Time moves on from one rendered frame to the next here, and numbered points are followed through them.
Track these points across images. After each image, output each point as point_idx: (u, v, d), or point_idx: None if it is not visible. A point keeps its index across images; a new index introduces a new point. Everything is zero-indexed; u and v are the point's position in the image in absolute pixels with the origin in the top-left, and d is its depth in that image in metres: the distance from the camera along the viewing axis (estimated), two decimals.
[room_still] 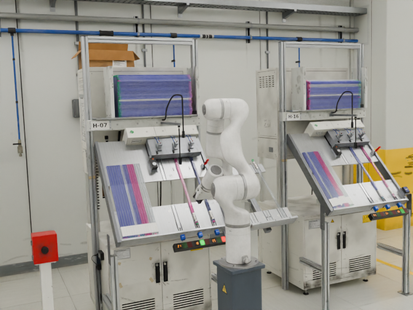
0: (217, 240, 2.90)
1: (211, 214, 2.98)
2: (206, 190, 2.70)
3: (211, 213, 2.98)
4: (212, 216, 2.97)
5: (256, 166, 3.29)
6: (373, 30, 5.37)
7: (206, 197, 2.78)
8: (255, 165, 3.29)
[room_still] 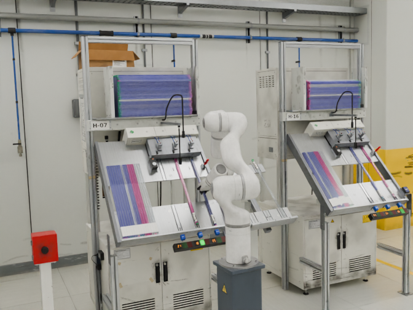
0: (217, 240, 2.90)
1: (213, 218, 2.96)
2: None
3: (213, 218, 2.96)
4: (214, 220, 2.96)
5: (256, 166, 3.29)
6: (373, 30, 5.37)
7: None
8: (255, 165, 3.29)
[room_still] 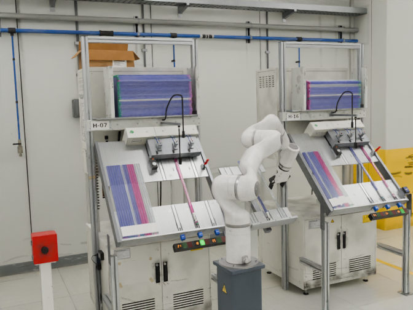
0: (217, 240, 2.90)
1: (269, 215, 3.01)
2: (285, 170, 2.98)
3: (269, 214, 3.02)
4: (270, 217, 3.01)
5: None
6: (373, 30, 5.37)
7: (284, 179, 3.05)
8: None
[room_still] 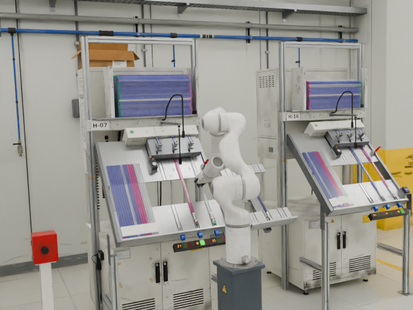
0: (217, 240, 2.90)
1: (269, 215, 3.01)
2: None
3: (269, 214, 3.02)
4: (270, 217, 3.01)
5: (211, 214, 2.98)
6: (373, 30, 5.37)
7: None
8: (212, 216, 2.97)
